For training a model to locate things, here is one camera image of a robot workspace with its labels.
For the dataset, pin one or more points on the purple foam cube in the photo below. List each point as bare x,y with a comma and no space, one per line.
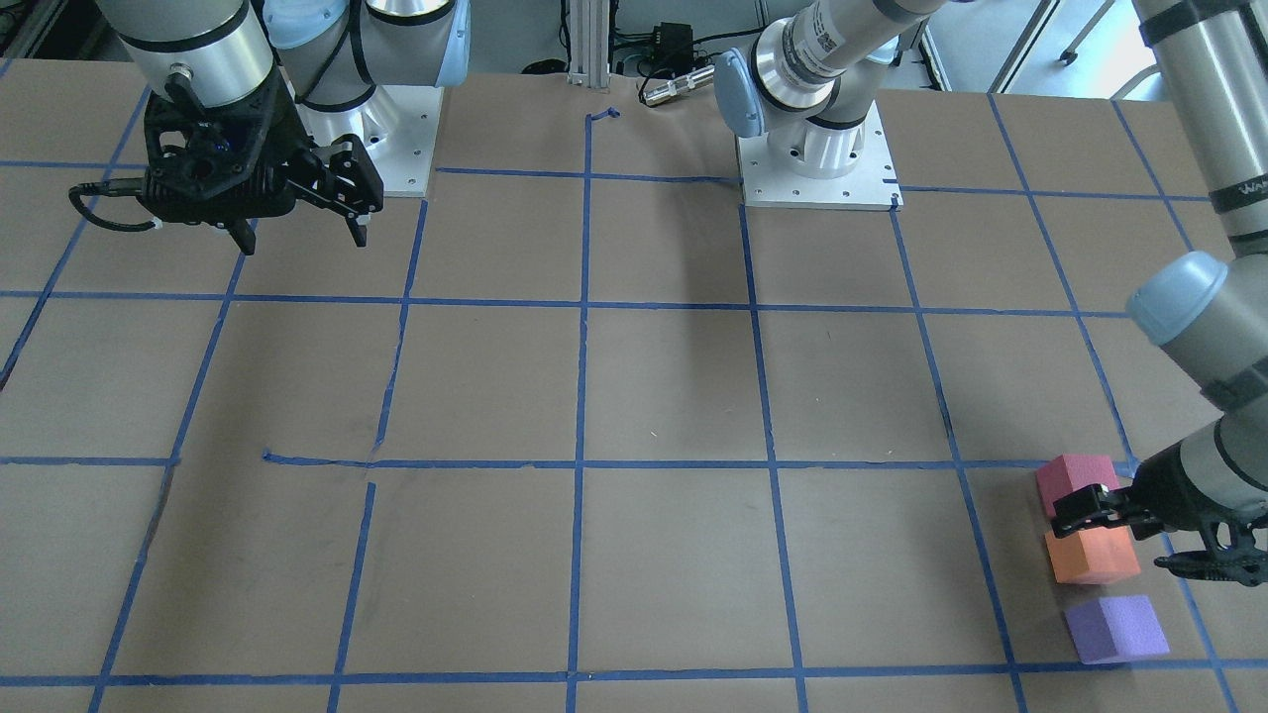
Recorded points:
1116,629

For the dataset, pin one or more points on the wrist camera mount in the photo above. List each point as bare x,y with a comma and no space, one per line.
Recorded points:
202,166
1230,553

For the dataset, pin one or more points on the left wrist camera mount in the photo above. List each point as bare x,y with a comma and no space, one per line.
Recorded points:
1230,553

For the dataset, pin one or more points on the silver cable connector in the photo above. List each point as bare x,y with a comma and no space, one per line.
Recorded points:
677,88

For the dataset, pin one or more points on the red foam cube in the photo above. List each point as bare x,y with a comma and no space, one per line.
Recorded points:
1070,472

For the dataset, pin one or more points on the orange foam cube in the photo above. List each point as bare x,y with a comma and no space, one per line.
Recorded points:
1093,557

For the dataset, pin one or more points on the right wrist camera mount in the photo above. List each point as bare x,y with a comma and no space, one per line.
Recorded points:
202,166

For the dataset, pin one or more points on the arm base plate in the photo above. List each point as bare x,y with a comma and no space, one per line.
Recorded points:
807,166
399,126

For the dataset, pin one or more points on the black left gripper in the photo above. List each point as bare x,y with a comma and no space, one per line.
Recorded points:
1169,502

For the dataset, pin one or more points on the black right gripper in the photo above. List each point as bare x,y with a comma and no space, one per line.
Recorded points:
288,130

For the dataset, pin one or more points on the aluminium frame post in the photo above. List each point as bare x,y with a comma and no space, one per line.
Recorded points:
589,28

